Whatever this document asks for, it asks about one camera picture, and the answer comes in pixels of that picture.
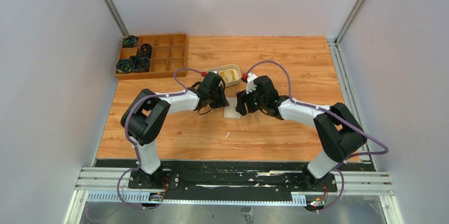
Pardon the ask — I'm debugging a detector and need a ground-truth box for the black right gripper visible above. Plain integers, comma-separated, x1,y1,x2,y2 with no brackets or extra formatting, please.
236,85,267,116

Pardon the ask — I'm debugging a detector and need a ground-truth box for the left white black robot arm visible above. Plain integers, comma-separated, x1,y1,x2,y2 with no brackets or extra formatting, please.
121,72,229,189

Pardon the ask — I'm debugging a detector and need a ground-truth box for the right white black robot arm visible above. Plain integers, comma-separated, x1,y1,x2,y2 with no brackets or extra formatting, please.
236,73,367,191

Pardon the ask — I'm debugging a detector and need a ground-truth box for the yellow card in tray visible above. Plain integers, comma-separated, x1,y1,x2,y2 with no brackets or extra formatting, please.
219,69,238,84

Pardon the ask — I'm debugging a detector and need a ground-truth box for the beige plastic tray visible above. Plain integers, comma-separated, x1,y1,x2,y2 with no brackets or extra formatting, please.
205,64,242,87

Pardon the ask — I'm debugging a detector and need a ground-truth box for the wooden compartment tray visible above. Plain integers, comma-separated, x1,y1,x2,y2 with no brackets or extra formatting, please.
115,33,188,80

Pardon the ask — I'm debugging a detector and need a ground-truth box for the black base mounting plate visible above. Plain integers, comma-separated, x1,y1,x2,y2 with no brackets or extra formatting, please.
94,159,376,202

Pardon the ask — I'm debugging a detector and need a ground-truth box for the black coiled cable small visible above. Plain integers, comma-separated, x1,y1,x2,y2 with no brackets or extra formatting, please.
139,43,152,58

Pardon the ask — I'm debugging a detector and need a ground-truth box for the black coiled cable large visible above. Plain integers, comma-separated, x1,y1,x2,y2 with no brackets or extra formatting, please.
128,56,150,73

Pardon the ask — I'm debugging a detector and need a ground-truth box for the black coiled cable top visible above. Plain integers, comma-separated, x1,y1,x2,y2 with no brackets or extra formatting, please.
122,35,139,49

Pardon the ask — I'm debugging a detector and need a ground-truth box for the aluminium rail frame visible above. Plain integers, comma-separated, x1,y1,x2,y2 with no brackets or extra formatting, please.
65,167,403,223

